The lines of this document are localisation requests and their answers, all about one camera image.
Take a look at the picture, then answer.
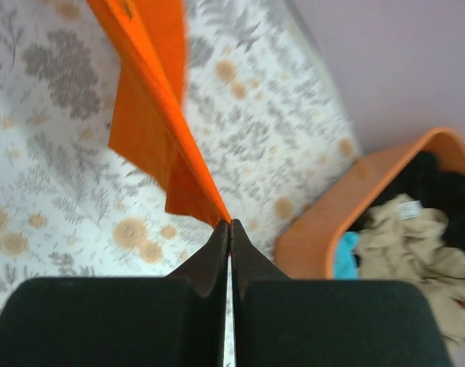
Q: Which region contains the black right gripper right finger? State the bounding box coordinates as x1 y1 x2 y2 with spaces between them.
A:
230 220 452 366

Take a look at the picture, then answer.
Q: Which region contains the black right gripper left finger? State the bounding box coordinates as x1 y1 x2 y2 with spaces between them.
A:
0 222 229 366

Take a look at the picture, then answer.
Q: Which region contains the orange plastic laundry basket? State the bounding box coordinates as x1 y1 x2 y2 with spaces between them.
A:
274 128 465 279

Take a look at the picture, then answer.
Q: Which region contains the orange t shirt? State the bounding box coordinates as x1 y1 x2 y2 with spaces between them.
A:
89 0 231 226

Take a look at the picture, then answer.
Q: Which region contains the beige t shirt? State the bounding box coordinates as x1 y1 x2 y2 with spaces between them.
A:
355 194 465 352

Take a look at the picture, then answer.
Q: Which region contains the black t shirt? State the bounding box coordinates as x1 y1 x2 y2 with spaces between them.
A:
351 151 465 265

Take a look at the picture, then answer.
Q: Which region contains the turquoise t shirt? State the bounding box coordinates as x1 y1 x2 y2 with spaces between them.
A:
333 232 359 280

